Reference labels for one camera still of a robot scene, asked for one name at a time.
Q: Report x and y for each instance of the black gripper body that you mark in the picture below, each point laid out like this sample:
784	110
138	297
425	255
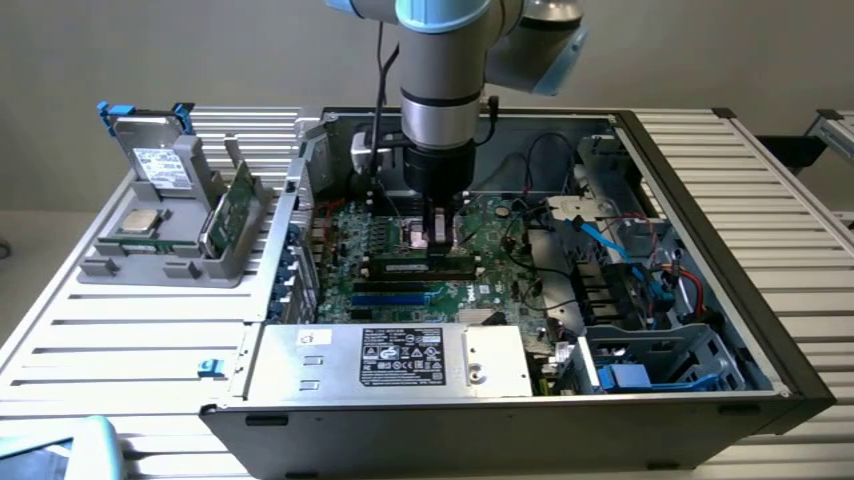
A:
438	170

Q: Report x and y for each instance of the green RAM stick black chips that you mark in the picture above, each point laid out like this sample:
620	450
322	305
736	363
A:
401	266

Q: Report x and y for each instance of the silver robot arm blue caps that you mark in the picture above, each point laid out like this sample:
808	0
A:
441	60

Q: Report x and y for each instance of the upright green RAM stick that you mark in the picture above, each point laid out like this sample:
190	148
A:
230	215

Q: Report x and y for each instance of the flat green RAM stick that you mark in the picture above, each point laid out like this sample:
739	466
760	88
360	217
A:
150	245

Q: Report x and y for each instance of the CPU socket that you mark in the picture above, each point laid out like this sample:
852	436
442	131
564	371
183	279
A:
416	235

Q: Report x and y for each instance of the green motherboard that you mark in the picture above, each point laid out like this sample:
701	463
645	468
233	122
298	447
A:
494	280

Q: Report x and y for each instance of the black expansion slot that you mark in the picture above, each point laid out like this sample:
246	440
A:
390	287

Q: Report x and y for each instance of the blue expansion slot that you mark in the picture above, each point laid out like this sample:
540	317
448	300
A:
390	299

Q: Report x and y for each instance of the silver chipset heatsink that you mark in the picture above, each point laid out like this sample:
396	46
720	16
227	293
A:
481	317

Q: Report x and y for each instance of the silver power supply unit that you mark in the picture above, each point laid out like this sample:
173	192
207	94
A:
374	365

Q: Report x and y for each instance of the black case fan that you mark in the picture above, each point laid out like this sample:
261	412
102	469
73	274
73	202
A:
621	295

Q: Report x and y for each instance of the grey parts rack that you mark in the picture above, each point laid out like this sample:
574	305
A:
181	225

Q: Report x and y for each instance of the grey metal disk bay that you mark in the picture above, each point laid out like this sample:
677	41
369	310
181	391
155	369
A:
668	350

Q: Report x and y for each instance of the black open PC case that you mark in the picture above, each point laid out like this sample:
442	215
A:
534	430

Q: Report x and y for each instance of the silver hard disk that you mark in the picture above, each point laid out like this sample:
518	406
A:
150	155

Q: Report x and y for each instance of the small blue plastic clip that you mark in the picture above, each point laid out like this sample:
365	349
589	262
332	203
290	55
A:
211	367

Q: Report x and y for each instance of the silver CPU chip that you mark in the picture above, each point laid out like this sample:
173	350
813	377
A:
142	223

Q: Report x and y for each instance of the black box beside table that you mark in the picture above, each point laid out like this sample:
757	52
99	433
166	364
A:
791	152

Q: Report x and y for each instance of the slatted metal side table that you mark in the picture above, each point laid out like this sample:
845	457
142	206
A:
835	125

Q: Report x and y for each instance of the teal framed object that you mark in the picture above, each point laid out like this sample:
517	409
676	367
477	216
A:
101	450

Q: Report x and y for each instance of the blue disk bracket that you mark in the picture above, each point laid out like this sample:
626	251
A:
123	111

